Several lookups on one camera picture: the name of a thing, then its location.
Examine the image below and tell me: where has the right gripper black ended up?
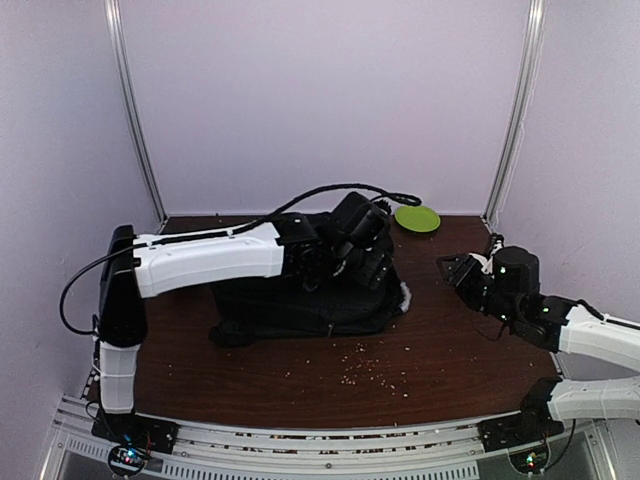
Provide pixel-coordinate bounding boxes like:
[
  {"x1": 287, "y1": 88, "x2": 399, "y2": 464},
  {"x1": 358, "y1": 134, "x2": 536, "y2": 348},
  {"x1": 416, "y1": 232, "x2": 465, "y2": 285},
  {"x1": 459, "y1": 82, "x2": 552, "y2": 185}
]
[{"x1": 437, "y1": 253, "x2": 519, "y2": 329}]

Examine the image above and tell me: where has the black backpack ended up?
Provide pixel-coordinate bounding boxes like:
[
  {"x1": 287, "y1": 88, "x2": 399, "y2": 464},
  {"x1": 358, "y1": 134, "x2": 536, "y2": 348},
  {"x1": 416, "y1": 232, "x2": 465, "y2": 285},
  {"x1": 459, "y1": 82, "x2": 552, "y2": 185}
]
[{"x1": 209, "y1": 202, "x2": 411, "y2": 348}]

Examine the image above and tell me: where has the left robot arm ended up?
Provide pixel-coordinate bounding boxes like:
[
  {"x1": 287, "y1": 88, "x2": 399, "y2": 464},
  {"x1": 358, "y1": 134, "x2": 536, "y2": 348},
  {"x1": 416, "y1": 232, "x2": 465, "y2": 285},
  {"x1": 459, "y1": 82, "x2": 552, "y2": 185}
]
[{"x1": 97, "y1": 191, "x2": 393, "y2": 444}]

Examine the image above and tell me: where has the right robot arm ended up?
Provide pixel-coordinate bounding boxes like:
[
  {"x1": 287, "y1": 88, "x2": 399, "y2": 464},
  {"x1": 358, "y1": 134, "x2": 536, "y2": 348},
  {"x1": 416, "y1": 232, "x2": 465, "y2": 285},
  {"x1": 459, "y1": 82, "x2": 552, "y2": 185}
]
[{"x1": 436, "y1": 236, "x2": 639, "y2": 442}]

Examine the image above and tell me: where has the green plate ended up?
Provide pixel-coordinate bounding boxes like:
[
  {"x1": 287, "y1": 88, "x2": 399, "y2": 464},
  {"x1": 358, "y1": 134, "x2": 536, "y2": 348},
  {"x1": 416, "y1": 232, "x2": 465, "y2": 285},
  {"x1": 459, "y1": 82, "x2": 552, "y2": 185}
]
[{"x1": 394, "y1": 205, "x2": 441, "y2": 233}]

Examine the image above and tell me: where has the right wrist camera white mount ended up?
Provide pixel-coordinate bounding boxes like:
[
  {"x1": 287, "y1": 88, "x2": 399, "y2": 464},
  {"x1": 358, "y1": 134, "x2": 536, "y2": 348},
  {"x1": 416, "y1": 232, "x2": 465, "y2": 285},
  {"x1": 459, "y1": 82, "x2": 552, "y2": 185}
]
[{"x1": 482, "y1": 233, "x2": 504, "y2": 275}]

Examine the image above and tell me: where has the left black cable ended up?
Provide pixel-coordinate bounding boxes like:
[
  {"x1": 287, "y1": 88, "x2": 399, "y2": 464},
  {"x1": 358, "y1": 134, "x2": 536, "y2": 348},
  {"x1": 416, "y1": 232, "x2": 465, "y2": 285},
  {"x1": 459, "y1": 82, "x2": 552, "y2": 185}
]
[{"x1": 59, "y1": 183, "x2": 422, "y2": 335}]

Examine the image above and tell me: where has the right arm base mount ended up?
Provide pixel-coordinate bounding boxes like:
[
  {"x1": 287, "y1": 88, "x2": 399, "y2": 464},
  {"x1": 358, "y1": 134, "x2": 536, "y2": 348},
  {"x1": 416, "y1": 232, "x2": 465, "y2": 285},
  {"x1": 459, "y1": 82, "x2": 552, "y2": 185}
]
[{"x1": 477, "y1": 413, "x2": 565, "y2": 477}]

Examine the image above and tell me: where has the front aluminium rail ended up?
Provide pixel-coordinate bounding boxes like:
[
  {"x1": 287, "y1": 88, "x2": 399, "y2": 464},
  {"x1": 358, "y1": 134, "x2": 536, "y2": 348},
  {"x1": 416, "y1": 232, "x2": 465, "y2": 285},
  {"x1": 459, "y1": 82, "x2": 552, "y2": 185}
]
[{"x1": 42, "y1": 394, "x2": 616, "y2": 480}]

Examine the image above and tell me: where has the right aluminium frame post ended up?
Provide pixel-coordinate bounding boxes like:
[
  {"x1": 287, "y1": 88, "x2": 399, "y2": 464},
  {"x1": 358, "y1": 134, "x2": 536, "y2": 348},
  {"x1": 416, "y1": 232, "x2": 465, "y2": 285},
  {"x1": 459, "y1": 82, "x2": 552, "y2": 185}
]
[{"x1": 483, "y1": 0, "x2": 547, "y2": 231}]

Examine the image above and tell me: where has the aluminium frame post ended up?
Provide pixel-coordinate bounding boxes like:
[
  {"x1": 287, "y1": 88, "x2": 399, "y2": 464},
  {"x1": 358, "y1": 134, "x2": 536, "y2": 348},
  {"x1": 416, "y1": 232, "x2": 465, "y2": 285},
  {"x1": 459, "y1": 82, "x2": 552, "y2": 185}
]
[
  {"x1": 483, "y1": 0, "x2": 547, "y2": 231},
  {"x1": 104, "y1": 0, "x2": 168, "y2": 224}
]

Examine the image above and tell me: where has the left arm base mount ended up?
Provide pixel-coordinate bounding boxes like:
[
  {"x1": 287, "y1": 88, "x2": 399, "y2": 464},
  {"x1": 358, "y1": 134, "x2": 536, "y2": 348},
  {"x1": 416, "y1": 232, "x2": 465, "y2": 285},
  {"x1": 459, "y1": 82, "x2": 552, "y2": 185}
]
[{"x1": 91, "y1": 417, "x2": 179, "y2": 477}]

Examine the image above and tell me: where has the left aluminium frame post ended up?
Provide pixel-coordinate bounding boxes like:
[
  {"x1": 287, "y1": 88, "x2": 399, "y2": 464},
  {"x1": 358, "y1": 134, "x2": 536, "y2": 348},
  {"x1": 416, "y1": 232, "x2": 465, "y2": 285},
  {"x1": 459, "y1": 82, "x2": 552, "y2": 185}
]
[{"x1": 104, "y1": 0, "x2": 168, "y2": 224}]

